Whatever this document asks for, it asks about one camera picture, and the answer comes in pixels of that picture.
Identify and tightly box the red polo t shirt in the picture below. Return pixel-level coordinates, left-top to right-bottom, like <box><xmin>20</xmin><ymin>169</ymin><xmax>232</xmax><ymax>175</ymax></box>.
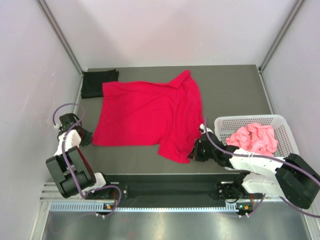
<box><xmin>92</xmin><ymin>70</ymin><xmax>204</xmax><ymax>164</ymax></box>

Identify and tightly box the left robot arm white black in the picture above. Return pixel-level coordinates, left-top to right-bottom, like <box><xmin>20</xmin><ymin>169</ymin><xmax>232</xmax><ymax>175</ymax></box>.
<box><xmin>45</xmin><ymin>113</ymin><xmax>114</xmax><ymax>200</ymax></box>

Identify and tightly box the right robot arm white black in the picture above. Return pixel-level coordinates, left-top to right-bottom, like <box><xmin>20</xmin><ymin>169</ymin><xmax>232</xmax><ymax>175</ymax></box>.
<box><xmin>190</xmin><ymin>124</ymin><xmax>320</xmax><ymax>210</ymax></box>

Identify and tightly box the white perforated plastic basket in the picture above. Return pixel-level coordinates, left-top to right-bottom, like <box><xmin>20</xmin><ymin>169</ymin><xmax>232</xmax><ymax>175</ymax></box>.
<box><xmin>213</xmin><ymin>114</ymin><xmax>302</xmax><ymax>172</ymax></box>

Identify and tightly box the folded black t shirt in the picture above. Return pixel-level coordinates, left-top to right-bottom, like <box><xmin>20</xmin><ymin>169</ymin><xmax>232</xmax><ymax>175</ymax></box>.
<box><xmin>81</xmin><ymin>69</ymin><xmax>120</xmax><ymax>99</ymax></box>

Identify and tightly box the pink crumpled t shirt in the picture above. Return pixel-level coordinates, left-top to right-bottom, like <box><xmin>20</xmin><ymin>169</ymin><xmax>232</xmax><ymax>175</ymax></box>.
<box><xmin>225</xmin><ymin>123</ymin><xmax>278</xmax><ymax>157</ymax></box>

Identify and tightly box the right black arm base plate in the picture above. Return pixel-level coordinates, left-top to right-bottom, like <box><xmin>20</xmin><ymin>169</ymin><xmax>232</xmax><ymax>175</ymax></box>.
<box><xmin>217</xmin><ymin>172</ymin><xmax>251</xmax><ymax>203</ymax></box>

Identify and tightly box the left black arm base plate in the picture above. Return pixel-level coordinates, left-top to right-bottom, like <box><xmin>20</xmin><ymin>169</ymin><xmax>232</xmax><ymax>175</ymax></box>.
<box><xmin>81</xmin><ymin>182</ymin><xmax>125</xmax><ymax>200</ymax></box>

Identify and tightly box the slotted grey cable duct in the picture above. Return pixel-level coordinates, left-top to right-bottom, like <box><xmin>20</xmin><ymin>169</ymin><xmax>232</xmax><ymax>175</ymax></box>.
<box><xmin>48</xmin><ymin>201</ymin><xmax>241</xmax><ymax>213</ymax></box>

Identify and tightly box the left aluminium corner post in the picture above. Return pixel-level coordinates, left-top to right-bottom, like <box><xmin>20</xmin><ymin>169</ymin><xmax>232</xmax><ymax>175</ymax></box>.
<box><xmin>35</xmin><ymin>0</ymin><xmax>83</xmax><ymax>75</ymax></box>

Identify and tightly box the aluminium corner post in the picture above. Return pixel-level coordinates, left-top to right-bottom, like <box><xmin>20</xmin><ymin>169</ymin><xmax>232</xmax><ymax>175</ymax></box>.
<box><xmin>257</xmin><ymin>0</ymin><xmax>306</xmax><ymax>74</ymax></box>
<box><xmin>35</xmin><ymin>0</ymin><xmax>83</xmax><ymax>75</ymax></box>

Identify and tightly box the right aluminium corner post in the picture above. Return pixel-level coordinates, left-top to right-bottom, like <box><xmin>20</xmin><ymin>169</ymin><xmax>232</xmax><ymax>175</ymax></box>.
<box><xmin>257</xmin><ymin>0</ymin><xmax>306</xmax><ymax>74</ymax></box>

